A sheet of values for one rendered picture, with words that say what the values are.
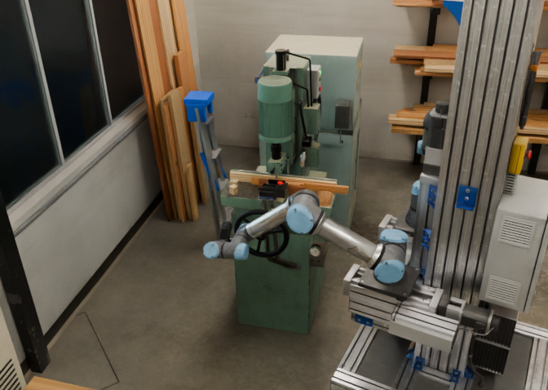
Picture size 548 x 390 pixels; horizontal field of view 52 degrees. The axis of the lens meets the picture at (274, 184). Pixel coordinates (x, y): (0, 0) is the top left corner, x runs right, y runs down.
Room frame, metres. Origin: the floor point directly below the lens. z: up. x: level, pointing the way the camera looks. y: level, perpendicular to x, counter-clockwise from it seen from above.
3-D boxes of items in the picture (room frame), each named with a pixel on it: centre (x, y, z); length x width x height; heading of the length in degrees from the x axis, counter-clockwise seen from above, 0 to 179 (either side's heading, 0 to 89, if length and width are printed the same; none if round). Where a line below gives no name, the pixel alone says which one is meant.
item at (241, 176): (2.71, -0.05, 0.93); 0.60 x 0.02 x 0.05; 75
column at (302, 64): (2.98, -0.09, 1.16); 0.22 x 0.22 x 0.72; 75
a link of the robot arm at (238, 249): (2.07, 0.18, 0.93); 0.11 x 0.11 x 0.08; 75
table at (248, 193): (2.59, -0.01, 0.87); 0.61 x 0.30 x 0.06; 75
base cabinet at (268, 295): (2.82, -0.04, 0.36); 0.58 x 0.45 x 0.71; 165
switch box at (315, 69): (2.97, -0.23, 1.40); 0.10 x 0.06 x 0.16; 165
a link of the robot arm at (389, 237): (2.00, -0.51, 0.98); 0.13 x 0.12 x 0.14; 165
